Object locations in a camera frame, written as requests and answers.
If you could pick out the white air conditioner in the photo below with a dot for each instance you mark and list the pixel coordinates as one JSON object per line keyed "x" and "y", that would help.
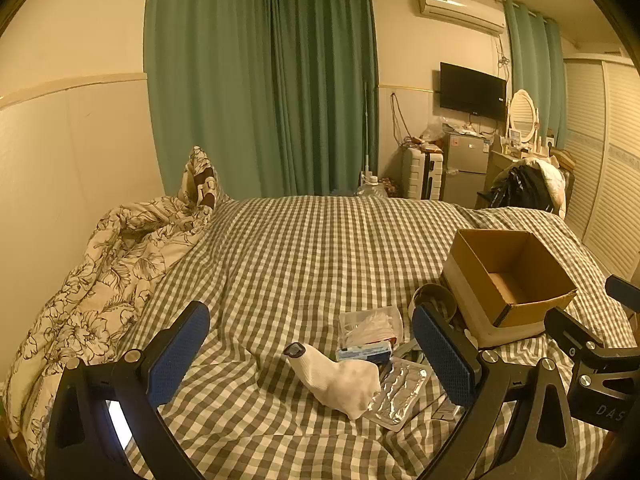
{"x": 460, "y": 10}

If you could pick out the grey small fridge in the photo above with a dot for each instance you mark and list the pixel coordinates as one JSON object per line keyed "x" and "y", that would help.
{"x": 465, "y": 170}

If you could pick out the black wall television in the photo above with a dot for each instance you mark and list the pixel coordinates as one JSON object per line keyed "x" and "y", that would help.
{"x": 472, "y": 91}

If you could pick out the clear plastic blister tray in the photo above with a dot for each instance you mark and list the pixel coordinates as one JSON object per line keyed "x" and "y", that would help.
{"x": 400, "y": 392}

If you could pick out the white mop pole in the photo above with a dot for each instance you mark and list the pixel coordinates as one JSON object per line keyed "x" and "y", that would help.
{"x": 366, "y": 130}

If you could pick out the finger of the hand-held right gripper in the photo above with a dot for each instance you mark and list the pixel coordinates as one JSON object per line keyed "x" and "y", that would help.
{"x": 625, "y": 290}
{"x": 572, "y": 332}

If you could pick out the white suitcase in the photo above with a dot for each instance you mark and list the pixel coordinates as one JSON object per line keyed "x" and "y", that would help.
{"x": 420, "y": 175}

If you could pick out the white padded jacket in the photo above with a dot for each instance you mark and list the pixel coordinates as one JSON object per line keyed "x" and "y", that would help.
{"x": 552, "y": 180}

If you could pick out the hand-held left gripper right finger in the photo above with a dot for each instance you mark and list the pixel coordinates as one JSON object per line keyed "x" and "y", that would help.
{"x": 445, "y": 360}

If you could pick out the white louvred wardrobe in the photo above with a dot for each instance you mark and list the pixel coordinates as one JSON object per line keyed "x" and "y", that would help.
{"x": 600, "y": 160}

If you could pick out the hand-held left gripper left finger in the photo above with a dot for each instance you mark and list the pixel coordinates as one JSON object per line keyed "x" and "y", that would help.
{"x": 180, "y": 357}

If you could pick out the floral quilt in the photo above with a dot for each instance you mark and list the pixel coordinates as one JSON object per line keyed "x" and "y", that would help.
{"x": 100, "y": 280}

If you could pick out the white and blue tissue packet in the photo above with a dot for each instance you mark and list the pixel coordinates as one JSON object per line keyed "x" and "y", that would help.
{"x": 362, "y": 353}

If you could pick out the checkered bed sheet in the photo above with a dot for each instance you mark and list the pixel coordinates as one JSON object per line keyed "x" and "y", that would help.
{"x": 310, "y": 250}

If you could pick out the floral pillow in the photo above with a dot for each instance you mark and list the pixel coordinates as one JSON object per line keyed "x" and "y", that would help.
{"x": 200, "y": 180}

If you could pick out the wide green curtain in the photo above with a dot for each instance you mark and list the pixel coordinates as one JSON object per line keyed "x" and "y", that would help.
{"x": 250, "y": 85}

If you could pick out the dressing table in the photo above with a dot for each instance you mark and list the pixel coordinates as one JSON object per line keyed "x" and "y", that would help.
{"x": 500, "y": 160}

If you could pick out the narrow green window curtain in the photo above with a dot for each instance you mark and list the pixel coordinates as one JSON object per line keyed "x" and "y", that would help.
{"x": 530, "y": 60}

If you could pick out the beige tape roll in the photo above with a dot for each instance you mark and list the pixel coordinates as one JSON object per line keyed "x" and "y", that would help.
{"x": 435, "y": 292}

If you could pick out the large clear water jug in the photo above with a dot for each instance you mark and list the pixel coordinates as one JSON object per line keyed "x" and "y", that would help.
{"x": 371, "y": 189}

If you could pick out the white sock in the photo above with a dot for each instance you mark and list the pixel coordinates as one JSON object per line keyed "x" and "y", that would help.
{"x": 345, "y": 380}

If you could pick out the clear plastic floss pick container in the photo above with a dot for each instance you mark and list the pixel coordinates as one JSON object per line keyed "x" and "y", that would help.
{"x": 370, "y": 325}

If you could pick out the white oval vanity mirror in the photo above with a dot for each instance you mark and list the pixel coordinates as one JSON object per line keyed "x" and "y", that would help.
{"x": 522, "y": 110}

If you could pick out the cardboard box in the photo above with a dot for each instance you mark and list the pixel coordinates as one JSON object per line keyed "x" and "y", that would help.
{"x": 480, "y": 255}

